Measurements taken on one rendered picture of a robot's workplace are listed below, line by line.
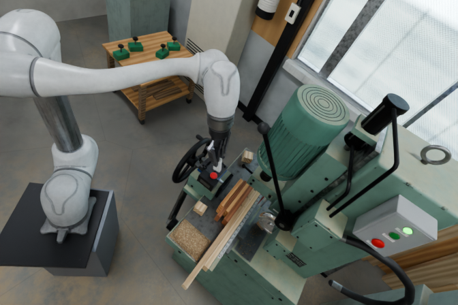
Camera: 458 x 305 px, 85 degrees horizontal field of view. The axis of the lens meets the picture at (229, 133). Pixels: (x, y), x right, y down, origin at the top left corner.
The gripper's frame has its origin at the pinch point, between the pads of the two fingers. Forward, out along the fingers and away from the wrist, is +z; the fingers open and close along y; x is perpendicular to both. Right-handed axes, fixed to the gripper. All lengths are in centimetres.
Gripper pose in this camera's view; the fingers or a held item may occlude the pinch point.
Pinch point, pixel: (217, 164)
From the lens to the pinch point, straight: 97.1
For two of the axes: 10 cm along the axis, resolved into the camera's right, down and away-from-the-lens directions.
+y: 5.6, -5.2, 6.5
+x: -8.3, -4.2, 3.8
